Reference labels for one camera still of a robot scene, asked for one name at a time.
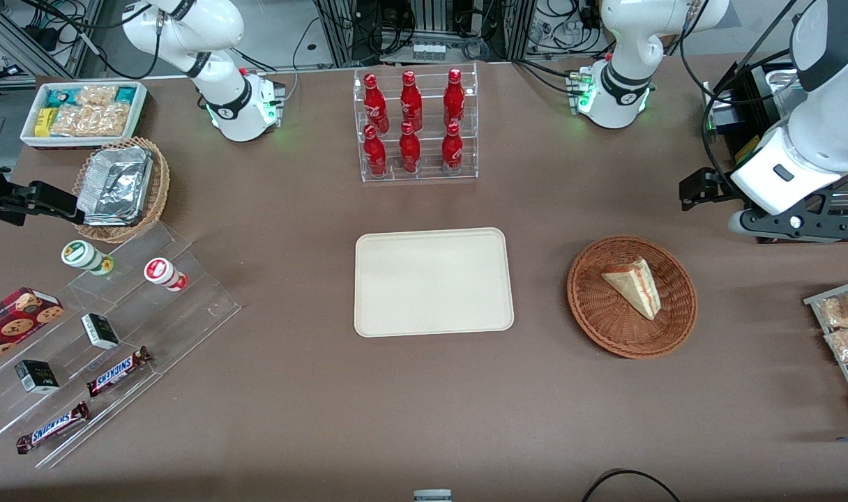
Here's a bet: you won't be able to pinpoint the white rectangular snack bin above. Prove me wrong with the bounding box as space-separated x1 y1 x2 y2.
20 80 149 151

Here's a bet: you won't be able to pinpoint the black table cable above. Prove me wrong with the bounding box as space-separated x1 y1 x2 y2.
581 469 683 502

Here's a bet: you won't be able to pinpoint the clear acrylic bottle rack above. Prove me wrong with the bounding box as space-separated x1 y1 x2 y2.
353 63 479 183

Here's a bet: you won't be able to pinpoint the red chocolate cookie box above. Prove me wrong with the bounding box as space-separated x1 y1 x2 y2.
0 287 65 371

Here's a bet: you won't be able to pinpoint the brown Snickers bar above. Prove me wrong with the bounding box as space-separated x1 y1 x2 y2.
86 347 153 398
16 402 91 455

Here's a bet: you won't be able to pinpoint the green lidded yogurt cup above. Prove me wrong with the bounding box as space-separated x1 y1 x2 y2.
61 240 115 277

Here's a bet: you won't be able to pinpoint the round brown wicker basket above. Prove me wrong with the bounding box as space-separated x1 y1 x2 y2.
567 236 698 360

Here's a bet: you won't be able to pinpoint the small black box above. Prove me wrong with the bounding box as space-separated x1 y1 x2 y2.
81 313 120 350
14 360 60 395

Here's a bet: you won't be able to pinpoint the triangular sandwich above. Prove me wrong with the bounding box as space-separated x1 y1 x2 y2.
600 258 661 321

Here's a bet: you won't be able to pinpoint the red lidded yogurt cup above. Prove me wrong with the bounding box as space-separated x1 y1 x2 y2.
144 257 189 292

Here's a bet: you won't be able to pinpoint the stacked aluminium foil containers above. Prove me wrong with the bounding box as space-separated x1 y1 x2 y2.
75 145 154 228

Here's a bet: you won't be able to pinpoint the clear cracker bag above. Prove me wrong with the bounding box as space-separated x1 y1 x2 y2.
89 102 133 137
75 84 119 107
50 105 94 137

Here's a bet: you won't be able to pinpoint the light wicker basket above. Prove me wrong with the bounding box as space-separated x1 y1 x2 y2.
72 137 172 245

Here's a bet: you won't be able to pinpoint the red cola bottle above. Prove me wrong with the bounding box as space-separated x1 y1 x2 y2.
398 121 423 174
399 70 424 133
441 121 464 176
443 68 466 130
363 73 391 135
363 124 389 177

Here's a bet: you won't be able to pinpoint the black box device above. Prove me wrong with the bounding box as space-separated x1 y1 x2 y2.
702 61 803 165

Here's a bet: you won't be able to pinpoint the clear acrylic stepped stand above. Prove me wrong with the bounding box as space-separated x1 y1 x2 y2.
0 222 242 469

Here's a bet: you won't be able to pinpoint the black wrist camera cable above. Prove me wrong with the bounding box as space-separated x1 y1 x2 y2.
679 0 801 203

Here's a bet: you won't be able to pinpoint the grey wire rack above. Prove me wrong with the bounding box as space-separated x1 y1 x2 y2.
803 277 848 427

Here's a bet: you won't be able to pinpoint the beige plastic tray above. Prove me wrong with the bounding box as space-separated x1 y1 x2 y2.
354 227 515 338

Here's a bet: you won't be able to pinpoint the aluminium frame rack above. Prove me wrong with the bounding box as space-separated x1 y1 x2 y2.
314 0 538 68

